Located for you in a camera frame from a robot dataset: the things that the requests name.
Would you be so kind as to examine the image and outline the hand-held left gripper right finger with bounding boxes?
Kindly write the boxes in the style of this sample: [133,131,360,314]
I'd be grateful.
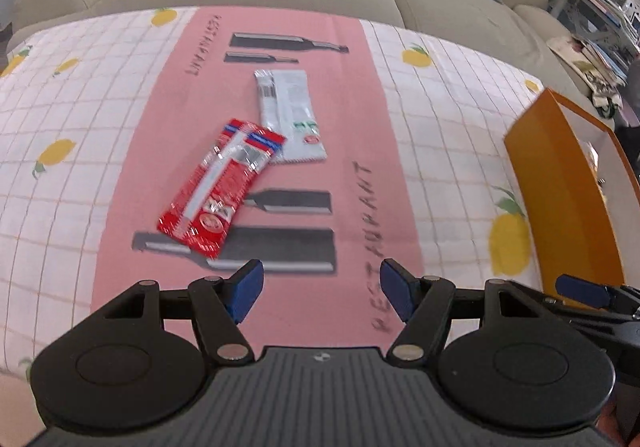
[380,258,568,362]

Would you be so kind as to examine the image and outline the red snack packet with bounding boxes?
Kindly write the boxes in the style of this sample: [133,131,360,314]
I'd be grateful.
[156,118,287,260]

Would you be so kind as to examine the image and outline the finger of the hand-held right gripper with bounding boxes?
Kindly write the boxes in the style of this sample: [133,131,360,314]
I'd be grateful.
[544,274,640,335]

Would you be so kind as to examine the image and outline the printed tote bag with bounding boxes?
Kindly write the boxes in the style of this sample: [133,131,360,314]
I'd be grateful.
[546,34,628,120]

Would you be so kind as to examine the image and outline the grey side shelf with magazines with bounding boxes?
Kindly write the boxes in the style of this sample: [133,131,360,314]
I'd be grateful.
[531,0,640,78]

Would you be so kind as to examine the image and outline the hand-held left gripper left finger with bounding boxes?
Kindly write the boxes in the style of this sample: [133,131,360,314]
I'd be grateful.
[90,259,266,362]

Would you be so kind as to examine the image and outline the pink lemon print tablecloth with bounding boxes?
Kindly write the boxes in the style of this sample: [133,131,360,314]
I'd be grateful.
[0,6,621,373]

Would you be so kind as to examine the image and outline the white silver snack packet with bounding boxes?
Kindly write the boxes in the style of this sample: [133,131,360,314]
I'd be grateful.
[253,68,328,164]

